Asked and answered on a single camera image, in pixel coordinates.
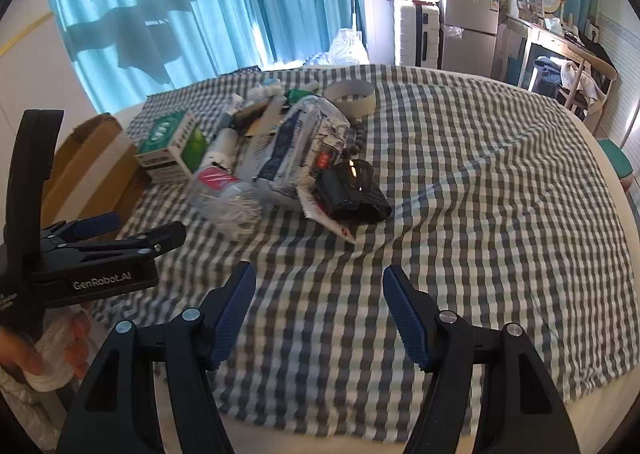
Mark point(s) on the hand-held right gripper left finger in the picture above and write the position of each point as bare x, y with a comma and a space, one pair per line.
235, 314

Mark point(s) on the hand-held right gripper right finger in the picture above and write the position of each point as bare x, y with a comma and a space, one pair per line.
407, 319

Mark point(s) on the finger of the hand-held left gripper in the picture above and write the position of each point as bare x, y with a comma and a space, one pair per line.
160, 236
102, 221

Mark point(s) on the cardboard box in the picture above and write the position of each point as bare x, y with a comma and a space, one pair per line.
100, 169

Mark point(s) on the translucent plastic comb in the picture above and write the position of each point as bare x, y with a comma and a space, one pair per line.
260, 144

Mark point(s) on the person's left forearm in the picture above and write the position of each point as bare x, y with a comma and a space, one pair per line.
25, 409

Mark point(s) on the person's left hand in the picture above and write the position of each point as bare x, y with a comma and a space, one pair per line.
20, 351

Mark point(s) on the clear packet red label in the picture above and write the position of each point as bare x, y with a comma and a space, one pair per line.
225, 204

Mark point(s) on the green white carton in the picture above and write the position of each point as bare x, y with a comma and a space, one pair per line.
170, 144

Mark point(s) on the white plastic bottle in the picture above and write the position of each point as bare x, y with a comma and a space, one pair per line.
222, 147

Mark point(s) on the grey checked blanket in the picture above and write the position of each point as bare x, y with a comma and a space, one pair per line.
450, 209

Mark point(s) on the red white paper packet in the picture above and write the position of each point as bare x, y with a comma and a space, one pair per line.
320, 214

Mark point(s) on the large clear blue-print bag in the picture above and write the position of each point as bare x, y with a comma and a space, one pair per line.
300, 144

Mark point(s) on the blue white packet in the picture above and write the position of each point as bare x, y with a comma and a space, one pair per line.
262, 90

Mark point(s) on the green foil packet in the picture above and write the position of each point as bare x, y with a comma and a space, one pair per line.
300, 95

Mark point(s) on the teal curtain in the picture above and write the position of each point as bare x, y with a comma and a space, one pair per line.
200, 9

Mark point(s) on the blue checked cloth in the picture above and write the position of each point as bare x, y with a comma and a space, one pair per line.
317, 58

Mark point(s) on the teal stool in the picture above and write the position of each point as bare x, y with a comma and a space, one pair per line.
615, 157

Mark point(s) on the white plastic bag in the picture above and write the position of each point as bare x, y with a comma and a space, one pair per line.
347, 47

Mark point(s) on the white suitcase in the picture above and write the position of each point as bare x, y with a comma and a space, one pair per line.
412, 34

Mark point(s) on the silver fridge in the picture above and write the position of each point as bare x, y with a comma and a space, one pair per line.
467, 34

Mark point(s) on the white clothing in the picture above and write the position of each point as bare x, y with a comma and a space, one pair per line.
575, 77

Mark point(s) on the wooden dressing desk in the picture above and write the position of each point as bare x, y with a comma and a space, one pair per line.
550, 39

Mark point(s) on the black cloth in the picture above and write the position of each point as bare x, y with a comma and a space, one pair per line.
597, 52

